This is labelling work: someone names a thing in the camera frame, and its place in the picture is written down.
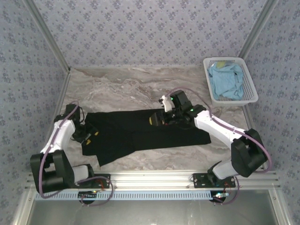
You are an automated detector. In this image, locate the black t-shirt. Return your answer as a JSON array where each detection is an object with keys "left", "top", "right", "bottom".
[{"left": 82, "top": 108, "right": 211, "bottom": 168}]

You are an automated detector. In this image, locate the light blue t-shirt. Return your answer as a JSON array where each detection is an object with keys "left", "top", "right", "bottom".
[{"left": 208, "top": 61, "right": 245, "bottom": 100}]

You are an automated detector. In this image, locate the small black controller board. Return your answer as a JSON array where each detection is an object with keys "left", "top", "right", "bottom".
[
  {"left": 210, "top": 191, "right": 229, "bottom": 203},
  {"left": 78, "top": 191, "right": 98, "bottom": 203}
]

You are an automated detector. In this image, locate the white plastic laundry basket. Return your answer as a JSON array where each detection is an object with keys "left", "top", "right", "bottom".
[{"left": 202, "top": 57, "right": 259, "bottom": 107}]

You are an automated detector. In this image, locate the grey metal lower panel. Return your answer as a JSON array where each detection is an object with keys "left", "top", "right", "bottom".
[{"left": 13, "top": 189, "right": 289, "bottom": 225}]

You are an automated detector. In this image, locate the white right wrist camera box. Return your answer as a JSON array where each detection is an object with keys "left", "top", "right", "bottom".
[{"left": 158, "top": 94, "right": 173, "bottom": 113}]

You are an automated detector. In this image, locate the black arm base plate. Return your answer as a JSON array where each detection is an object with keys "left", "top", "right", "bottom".
[
  {"left": 70, "top": 173, "right": 111, "bottom": 189},
  {"left": 192, "top": 172, "right": 236, "bottom": 188}
]

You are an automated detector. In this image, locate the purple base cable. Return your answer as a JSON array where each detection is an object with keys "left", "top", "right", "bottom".
[
  {"left": 213, "top": 176, "right": 242, "bottom": 206},
  {"left": 78, "top": 176, "right": 114, "bottom": 207}
]

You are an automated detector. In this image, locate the aluminium mounting rail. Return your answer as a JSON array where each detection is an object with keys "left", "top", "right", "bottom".
[{"left": 25, "top": 170, "right": 281, "bottom": 191}]

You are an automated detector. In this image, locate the slotted pale blue cable duct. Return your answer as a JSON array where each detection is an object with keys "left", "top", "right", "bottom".
[{"left": 34, "top": 189, "right": 212, "bottom": 201}]

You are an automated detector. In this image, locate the aluminium frame post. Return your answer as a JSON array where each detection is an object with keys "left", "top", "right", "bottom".
[
  {"left": 23, "top": 0, "right": 72, "bottom": 72},
  {"left": 237, "top": 0, "right": 280, "bottom": 60}
]

